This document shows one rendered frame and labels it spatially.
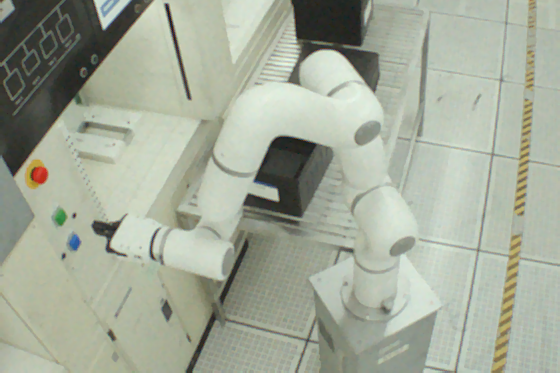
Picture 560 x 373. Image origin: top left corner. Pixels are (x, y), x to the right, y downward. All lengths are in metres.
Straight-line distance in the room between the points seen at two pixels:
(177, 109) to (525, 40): 2.48
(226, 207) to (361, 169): 0.28
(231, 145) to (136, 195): 0.87
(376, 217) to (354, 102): 0.39
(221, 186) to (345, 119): 0.26
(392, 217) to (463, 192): 1.65
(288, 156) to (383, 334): 0.71
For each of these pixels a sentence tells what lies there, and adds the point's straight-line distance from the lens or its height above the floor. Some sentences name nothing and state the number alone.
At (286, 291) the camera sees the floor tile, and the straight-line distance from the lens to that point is 2.67.
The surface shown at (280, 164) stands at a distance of 2.06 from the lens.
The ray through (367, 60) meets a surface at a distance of 2.29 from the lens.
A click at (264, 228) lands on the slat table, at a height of 0.76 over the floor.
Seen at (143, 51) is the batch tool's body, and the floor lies 1.13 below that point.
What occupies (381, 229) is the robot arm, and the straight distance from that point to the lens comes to 1.37.
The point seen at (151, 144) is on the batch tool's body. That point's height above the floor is 0.87.
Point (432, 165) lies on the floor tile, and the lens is 3.10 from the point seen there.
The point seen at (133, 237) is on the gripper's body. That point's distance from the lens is 1.37.
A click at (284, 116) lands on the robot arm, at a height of 1.54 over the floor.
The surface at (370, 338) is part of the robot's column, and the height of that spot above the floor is 0.76.
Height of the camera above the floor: 2.26
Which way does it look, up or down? 46 degrees down
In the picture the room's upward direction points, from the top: 8 degrees counter-clockwise
